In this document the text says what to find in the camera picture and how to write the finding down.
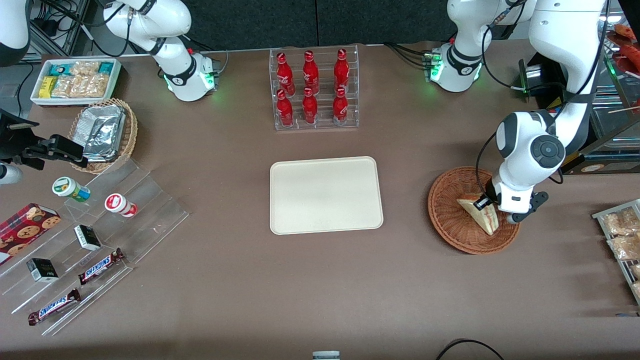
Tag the black food warmer cabinet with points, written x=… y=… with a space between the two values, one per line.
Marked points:
x=625 y=162

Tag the clear bag of crackers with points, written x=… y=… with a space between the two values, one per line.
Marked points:
x=96 y=85
x=67 y=87
x=85 y=68

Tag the light tan wicker basket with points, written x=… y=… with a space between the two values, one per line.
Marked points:
x=129 y=135

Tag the clear acrylic stepped shelf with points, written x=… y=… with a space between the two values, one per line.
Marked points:
x=145 y=220

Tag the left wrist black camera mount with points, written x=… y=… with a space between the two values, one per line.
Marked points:
x=536 y=202

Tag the clear acrylic bottle rack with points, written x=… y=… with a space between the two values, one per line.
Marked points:
x=322 y=125

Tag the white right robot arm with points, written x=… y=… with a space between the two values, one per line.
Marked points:
x=170 y=50

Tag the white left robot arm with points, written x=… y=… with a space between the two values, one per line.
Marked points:
x=565 y=30

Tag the red lidded snack cup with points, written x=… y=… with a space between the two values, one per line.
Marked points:
x=117 y=203

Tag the black box with green light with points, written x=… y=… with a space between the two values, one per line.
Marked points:
x=530 y=80

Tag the Snickers chocolate bar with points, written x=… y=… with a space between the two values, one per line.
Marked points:
x=54 y=306
x=100 y=266

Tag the cream plastic serving tray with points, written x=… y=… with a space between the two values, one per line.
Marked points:
x=325 y=195

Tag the teal snack packet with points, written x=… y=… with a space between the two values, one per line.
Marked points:
x=106 y=67
x=59 y=69

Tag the red plaid cookie box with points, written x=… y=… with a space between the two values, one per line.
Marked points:
x=25 y=230

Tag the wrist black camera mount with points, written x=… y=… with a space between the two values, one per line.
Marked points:
x=15 y=140
x=536 y=202

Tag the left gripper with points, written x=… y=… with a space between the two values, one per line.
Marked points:
x=488 y=194

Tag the red cola bottle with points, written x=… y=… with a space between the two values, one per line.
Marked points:
x=309 y=107
x=285 y=72
x=285 y=110
x=340 y=107
x=310 y=72
x=341 y=70

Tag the white rectangular snack bin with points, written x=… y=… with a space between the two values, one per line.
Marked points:
x=37 y=97

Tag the metal snack tray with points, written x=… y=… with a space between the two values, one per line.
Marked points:
x=600 y=216

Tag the yellow snack packet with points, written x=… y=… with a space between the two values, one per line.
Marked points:
x=47 y=86

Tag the small grey device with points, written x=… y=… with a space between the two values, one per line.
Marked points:
x=326 y=355

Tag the silver foil pouch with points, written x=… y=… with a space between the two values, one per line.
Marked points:
x=102 y=132
x=100 y=158

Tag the brown round wicker basket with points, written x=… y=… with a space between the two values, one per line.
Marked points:
x=450 y=215

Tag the clear bag of fried snacks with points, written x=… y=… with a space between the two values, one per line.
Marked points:
x=620 y=222
x=636 y=272
x=625 y=247

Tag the green lidded snack cup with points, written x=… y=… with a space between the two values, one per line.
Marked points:
x=67 y=187

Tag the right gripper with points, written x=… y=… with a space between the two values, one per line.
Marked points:
x=11 y=140

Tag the small black carton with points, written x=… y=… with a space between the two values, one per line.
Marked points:
x=87 y=237
x=42 y=270

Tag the triangular sandwich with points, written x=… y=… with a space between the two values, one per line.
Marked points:
x=487 y=222

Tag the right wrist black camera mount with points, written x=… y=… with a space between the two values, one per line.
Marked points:
x=15 y=140

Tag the aluminium frame rack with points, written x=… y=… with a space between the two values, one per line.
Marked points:
x=55 y=30

